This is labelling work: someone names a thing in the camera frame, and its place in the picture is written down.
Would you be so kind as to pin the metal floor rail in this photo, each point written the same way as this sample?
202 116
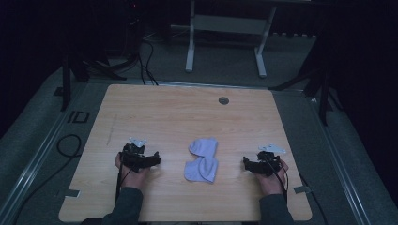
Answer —
28 168
341 168

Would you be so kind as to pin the light purple cloth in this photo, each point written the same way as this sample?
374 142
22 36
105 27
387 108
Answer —
203 164

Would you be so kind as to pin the person's right hand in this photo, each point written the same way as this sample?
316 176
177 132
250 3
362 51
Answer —
273 184

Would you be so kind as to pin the round table grommet hole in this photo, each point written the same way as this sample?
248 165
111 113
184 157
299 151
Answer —
223 100

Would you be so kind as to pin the white metal desk frame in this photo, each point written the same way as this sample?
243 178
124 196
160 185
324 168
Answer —
228 25

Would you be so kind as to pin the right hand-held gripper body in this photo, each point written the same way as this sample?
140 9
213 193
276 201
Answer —
266 164

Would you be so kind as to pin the grey tape piece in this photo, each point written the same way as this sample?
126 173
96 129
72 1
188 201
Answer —
302 189

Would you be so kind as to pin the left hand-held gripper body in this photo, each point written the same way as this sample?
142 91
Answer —
134 157

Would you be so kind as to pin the black tape floor marking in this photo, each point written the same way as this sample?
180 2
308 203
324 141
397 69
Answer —
78 116

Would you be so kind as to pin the person's left hand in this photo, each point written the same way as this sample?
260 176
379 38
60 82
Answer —
131 178

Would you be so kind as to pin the black metal stand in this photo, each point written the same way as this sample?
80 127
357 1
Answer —
324 97
67 84

